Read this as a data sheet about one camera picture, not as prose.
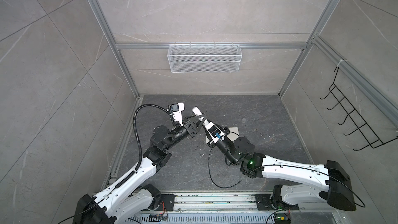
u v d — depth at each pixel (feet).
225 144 1.82
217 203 2.44
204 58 3.30
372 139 1.94
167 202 2.40
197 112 2.00
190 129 1.85
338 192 1.27
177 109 1.88
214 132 1.63
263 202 2.41
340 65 2.30
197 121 2.02
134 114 3.85
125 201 1.74
